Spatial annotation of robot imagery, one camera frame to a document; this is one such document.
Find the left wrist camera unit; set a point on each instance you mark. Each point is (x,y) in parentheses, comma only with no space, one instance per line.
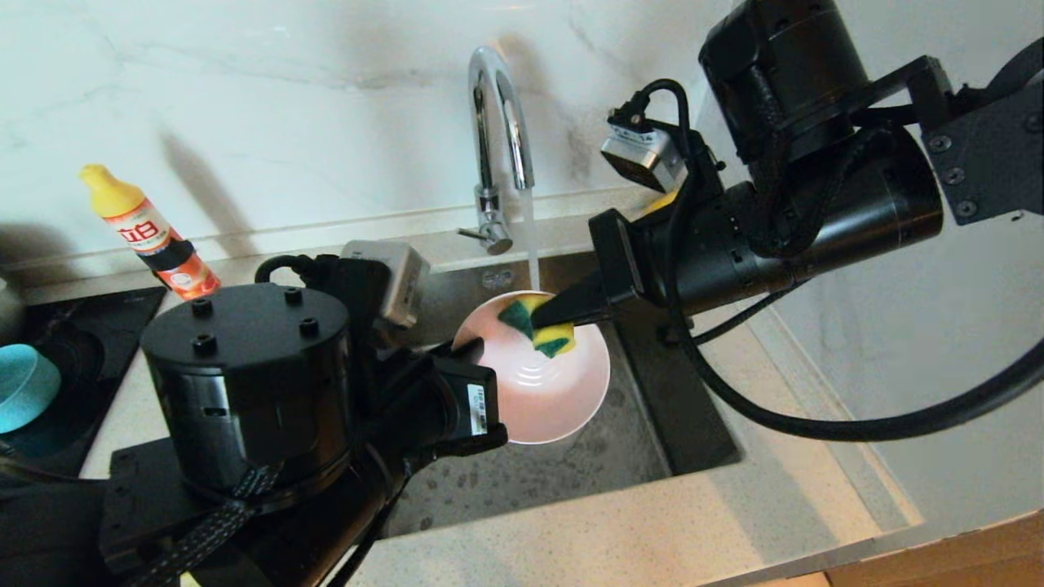
(400,277)

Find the stainless steel sink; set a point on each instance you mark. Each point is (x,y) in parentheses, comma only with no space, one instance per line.
(636,424)

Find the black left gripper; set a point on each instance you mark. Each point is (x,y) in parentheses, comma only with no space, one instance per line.
(461,403)

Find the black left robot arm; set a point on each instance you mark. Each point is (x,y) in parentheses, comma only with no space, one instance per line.
(245,391)

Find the black round pan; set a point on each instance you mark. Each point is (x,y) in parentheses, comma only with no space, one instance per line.
(77,367)

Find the black glass cooktop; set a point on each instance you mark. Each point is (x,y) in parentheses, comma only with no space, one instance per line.
(98,326)

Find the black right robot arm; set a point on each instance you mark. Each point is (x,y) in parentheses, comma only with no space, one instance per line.
(816,204)

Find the metal kettle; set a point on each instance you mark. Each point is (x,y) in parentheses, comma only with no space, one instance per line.
(8,314)

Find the pink plastic bowl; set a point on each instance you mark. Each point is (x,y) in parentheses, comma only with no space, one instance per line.
(555,391)

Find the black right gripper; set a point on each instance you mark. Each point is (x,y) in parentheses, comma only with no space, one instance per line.
(628,261)

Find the yellow green sponge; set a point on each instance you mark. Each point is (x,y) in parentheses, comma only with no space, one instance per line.
(559,338)

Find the blue plastic bowl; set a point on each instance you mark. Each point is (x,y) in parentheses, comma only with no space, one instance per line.
(24,387)

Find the yellow pear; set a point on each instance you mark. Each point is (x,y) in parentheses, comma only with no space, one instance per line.
(665,202)

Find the chrome gooseneck faucet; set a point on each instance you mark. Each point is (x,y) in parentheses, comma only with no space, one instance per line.
(487,163)

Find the running tap water stream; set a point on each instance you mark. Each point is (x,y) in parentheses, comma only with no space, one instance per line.
(532,244)

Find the orange dish soap bottle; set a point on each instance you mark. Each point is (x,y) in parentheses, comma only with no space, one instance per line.
(151,236)

